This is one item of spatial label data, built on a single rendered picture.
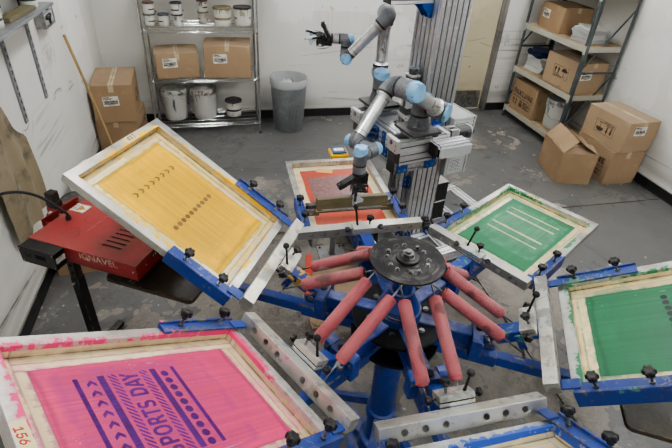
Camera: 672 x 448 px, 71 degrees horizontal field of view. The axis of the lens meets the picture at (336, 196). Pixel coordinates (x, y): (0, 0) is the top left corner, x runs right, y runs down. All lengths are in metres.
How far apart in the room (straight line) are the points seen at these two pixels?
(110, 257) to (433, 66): 2.19
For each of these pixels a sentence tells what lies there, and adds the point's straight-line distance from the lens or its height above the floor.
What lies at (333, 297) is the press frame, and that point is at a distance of 2.09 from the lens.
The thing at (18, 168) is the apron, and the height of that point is 0.95.
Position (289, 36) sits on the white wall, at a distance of 6.06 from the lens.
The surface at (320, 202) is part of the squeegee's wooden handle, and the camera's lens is 2.55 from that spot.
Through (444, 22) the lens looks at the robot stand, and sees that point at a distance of 3.16.
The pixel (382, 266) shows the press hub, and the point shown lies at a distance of 1.82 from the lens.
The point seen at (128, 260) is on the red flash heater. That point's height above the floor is 1.10.
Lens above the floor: 2.48
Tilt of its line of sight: 32 degrees down
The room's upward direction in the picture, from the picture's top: 4 degrees clockwise
